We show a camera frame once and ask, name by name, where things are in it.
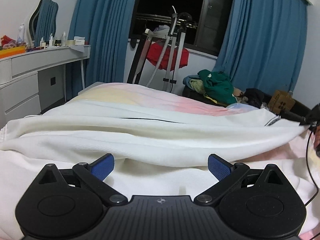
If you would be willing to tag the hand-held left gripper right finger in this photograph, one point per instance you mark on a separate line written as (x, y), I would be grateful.
(220, 167)

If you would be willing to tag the green garment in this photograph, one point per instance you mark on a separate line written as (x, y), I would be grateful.
(217, 87)

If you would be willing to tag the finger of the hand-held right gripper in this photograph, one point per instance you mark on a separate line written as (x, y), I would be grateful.
(291, 116)

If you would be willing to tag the red bag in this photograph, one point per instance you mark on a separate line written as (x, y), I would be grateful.
(6, 40)

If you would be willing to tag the blue curtain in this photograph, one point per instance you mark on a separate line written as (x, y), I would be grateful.
(105, 35)
(262, 42)

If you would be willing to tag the dark window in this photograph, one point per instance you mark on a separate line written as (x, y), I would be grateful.
(160, 0)

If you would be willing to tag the black folded stand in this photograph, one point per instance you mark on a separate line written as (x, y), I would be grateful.
(136, 60)

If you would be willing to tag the dark clothes pile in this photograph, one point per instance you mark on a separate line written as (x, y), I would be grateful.
(253, 97)

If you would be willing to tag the red cloth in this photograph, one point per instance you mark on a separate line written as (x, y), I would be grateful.
(155, 55)

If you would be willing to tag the wavy vanity mirror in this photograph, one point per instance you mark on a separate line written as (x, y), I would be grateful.
(43, 17)

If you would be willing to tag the brown paper bag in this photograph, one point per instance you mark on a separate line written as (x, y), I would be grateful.
(281, 101)

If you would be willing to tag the white spray can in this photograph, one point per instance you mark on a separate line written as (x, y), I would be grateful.
(21, 33)

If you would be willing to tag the pastel bedsheet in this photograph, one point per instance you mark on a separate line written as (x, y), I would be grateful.
(150, 97)

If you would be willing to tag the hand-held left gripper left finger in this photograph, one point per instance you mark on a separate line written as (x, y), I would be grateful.
(102, 167)

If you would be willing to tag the black sofa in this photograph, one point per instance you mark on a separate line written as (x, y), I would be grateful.
(192, 93)

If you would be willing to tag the orange box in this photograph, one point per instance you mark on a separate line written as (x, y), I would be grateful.
(12, 52)

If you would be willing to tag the small white bottle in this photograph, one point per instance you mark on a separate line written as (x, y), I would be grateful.
(64, 38)
(51, 41)

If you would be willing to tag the garment steamer stand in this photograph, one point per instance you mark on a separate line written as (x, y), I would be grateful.
(181, 45)

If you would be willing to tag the white vanity desk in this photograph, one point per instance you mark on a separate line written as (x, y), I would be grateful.
(30, 80)

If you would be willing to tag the pale clothes pile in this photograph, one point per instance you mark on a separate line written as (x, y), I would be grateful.
(161, 30)

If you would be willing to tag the white tissue box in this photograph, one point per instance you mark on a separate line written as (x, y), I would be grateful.
(79, 41)

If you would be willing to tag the white pants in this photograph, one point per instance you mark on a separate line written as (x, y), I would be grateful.
(150, 140)

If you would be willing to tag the black wall socket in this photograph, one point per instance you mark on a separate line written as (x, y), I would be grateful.
(53, 81)

